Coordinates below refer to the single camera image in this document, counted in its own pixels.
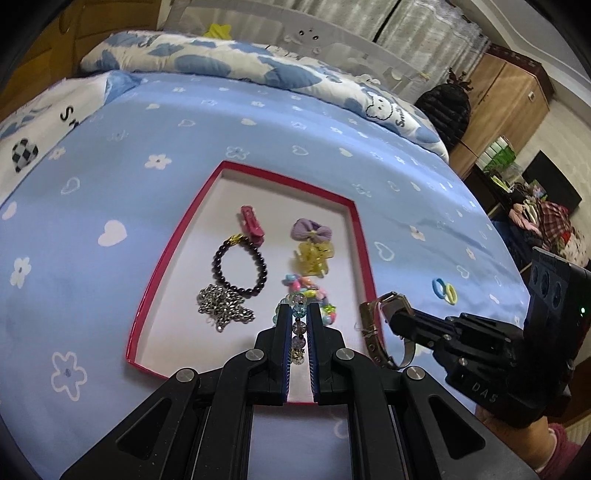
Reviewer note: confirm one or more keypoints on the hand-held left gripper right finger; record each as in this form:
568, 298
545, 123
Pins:
314, 355

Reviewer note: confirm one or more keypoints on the white printed pillow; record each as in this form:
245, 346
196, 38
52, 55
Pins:
41, 124

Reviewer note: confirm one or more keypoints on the black coat rack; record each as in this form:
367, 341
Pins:
458, 79

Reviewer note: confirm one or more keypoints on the yellow hair claw clip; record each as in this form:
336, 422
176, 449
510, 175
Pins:
310, 259

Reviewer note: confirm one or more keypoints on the grey bed guard rail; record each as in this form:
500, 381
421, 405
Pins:
277, 32

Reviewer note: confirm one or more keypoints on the black desk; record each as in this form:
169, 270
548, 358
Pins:
482, 184

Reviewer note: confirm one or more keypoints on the black flat screen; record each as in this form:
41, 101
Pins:
551, 180

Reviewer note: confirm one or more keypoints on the wooden wardrobe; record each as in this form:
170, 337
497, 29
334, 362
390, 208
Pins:
508, 106

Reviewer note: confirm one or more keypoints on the yellow star plush toy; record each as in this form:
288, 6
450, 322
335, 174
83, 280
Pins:
217, 30

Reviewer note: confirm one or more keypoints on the red shallow cardboard box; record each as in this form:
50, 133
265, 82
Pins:
231, 194

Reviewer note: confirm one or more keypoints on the person's right forearm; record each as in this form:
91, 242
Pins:
568, 457

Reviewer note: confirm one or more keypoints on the grey patterned curtain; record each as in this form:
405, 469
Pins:
351, 14
438, 41

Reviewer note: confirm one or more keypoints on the pile of clothes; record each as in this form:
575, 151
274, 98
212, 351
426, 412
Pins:
554, 221

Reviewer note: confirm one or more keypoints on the pink hair clip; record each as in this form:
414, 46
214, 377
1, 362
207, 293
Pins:
251, 224

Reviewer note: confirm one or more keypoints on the silver wristwatch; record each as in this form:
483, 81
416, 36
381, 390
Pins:
369, 323

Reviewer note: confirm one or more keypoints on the wooden headboard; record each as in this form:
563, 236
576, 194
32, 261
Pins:
106, 32

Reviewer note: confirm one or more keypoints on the person's right hand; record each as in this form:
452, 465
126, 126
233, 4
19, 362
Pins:
517, 443

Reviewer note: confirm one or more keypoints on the purple bow hair clip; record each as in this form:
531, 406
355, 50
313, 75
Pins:
307, 228

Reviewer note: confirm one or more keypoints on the blue and white duvet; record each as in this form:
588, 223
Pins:
207, 55

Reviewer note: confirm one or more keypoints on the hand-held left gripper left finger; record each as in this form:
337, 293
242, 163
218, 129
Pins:
284, 355

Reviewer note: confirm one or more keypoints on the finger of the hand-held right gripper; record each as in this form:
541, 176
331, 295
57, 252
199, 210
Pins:
480, 324
420, 332

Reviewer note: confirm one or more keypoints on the black puffer jacket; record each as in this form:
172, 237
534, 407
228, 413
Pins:
443, 110

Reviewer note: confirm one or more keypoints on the stack of green boxes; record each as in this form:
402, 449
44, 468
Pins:
497, 154

